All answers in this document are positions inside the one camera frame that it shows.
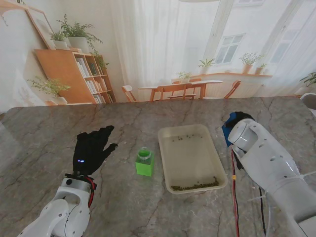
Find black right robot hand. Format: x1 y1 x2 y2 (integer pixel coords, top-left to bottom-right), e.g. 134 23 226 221
226 111 256 129

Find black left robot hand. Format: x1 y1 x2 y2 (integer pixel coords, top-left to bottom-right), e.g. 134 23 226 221
73 125 119 176

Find blue plastic scraper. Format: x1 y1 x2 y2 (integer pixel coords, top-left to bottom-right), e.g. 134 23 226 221
221 112 238 148

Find green square glass jar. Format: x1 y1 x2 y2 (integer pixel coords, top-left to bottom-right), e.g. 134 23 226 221
135 147 155 176

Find translucent plastic baking tray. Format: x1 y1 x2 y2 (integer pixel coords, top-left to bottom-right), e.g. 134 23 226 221
158 124 228 195

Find scattered green beans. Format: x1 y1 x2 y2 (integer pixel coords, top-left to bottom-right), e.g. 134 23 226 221
171 134 220 191

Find small windowsill plant orange pot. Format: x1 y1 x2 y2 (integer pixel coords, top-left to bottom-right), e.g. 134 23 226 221
255 63 269 76

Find tall windowsill plant orange pot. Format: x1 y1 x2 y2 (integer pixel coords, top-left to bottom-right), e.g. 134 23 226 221
239 52 262 74

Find white wooden dining table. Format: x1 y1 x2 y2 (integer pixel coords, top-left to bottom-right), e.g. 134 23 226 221
138 79 223 102

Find broad leaf windowsill plant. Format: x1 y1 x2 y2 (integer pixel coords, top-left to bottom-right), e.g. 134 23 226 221
197 58 215 75

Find small table plant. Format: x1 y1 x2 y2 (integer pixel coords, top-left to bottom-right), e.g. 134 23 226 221
176 71 193 83

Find white seat wooden chair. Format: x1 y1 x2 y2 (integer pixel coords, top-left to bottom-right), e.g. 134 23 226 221
121 85 138 103

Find wooden slat back chair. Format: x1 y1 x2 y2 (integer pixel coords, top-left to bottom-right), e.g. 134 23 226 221
150 83 193 102

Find leafy potted plant beside bookshelf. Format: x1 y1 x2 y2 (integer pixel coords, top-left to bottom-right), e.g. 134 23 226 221
27 76 72 106

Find wooden bookshelf with books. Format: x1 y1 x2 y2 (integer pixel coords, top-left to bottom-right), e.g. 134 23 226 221
34 48 117 104

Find large potted plant white pot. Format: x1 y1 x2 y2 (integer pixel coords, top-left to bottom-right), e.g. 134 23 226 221
57 13 103 54

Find small potted plant white pot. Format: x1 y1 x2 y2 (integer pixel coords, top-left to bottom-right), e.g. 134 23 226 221
49 31 70 50

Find red black left arm cable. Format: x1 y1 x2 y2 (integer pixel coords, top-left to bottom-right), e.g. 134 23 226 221
81 175 98 237

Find red black arm cable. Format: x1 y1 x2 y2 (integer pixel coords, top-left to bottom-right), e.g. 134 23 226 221
81 175 98 237
231 148 269 237

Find red black right arm cable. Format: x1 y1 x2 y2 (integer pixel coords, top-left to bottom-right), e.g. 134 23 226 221
231 148 269 237

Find wooden picture frame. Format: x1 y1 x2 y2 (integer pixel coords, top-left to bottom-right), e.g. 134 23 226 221
26 8 57 50

